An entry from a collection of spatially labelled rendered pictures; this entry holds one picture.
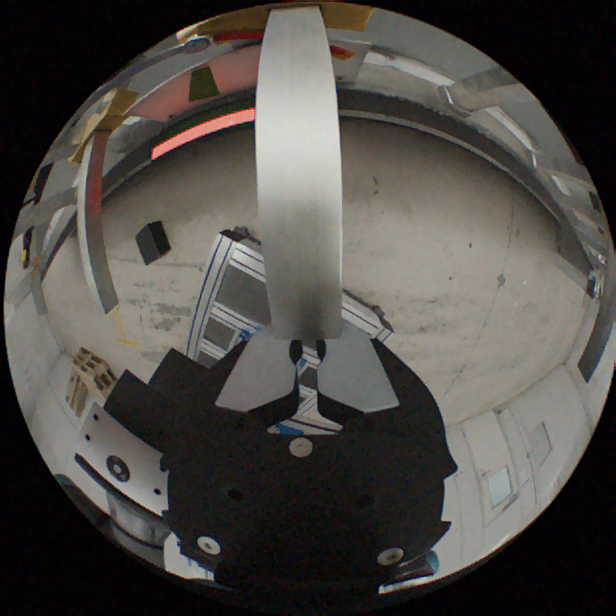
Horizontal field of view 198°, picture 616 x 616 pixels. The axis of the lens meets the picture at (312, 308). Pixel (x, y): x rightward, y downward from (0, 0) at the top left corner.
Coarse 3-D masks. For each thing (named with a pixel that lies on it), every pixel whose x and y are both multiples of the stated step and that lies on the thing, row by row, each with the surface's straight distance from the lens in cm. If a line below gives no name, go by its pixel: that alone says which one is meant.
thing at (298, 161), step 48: (288, 48) 11; (288, 96) 9; (336, 96) 9; (288, 144) 8; (336, 144) 8; (288, 192) 7; (336, 192) 7; (288, 240) 7; (336, 240) 7; (288, 288) 8; (336, 288) 8; (288, 336) 9; (336, 336) 9
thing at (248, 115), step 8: (240, 112) 28; (248, 112) 28; (216, 120) 29; (224, 120) 28; (232, 120) 28; (240, 120) 27; (248, 120) 27; (200, 128) 30; (208, 128) 29; (216, 128) 28; (176, 136) 32; (184, 136) 31; (192, 136) 30; (168, 144) 33; (176, 144) 31; (160, 152) 33
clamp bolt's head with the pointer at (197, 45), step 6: (216, 36) 20; (222, 36) 21; (228, 36) 21; (234, 36) 21; (240, 36) 21; (246, 36) 21; (252, 36) 21; (258, 36) 21; (192, 42) 19; (198, 42) 19; (204, 42) 19; (186, 48) 20; (192, 48) 20; (198, 48) 20; (330, 48) 23; (336, 48) 23; (342, 54) 24
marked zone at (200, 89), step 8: (192, 72) 25; (200, 72) 25; (208, 72) 25; (192, 80) 26; (200, 80) 27; (208, 80) 27; (192, 88) 28; (200, 88) 28; (208, 88) 29; (216, 88) 29; (192, 96) 30; (200, 96) 30; (208, 96) 30
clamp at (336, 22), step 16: (224, 16) 19; (240, 16) 20; (256, 16) 20; (336, 16) 20; (352, 16) 20; (368, 16) 20; (192, 32) 21; (224, 32) 21; (240, 32) 21; (256, 32) 21
